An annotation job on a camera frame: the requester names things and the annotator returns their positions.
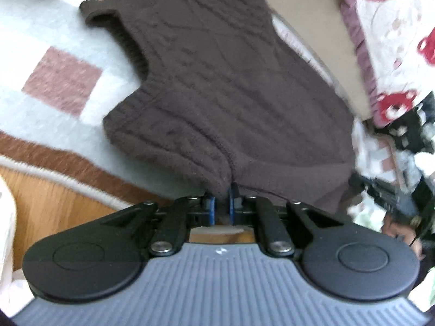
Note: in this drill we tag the white bear print bedspread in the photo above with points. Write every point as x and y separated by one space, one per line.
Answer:
394 45

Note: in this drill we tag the person's right hand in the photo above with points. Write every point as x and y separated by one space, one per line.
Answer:
403 232

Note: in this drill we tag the checkered light blue blanket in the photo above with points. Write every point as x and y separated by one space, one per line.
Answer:
59 79

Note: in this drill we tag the person's white fluffy sleeve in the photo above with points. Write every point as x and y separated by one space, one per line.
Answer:
15 290

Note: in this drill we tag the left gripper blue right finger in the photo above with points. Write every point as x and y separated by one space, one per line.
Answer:
235 202

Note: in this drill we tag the dark brown knitted sweater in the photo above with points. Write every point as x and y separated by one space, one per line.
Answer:
223 99

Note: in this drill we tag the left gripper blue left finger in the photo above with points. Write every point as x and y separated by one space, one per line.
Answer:
209 207

